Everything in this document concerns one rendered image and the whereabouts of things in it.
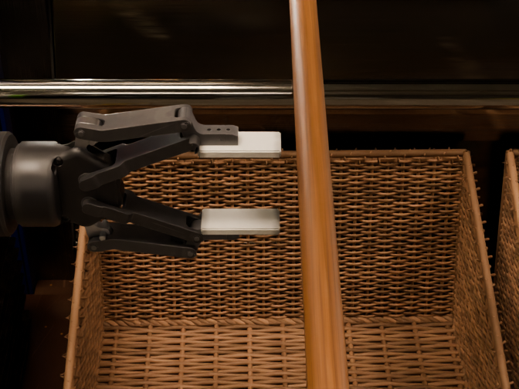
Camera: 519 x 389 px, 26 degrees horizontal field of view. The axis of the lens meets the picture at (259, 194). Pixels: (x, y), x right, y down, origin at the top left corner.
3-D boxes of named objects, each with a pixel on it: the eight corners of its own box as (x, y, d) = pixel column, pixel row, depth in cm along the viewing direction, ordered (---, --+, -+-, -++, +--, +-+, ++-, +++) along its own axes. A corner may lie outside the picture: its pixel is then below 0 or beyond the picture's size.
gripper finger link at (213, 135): (179, 136, 96) (178, 106, 94) (238, 136, 96) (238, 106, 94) (178, 146, 95) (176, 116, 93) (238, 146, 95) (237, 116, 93)
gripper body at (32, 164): (17, 120, 99) (123, 120, 99) (29, 196, 104) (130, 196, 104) (1, 170, 93) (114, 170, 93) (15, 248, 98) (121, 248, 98)
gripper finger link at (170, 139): (89, 168, 100) (82, 156, 99) (203, 125, 97) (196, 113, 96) (84, 194, 97) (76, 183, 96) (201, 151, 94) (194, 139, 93)
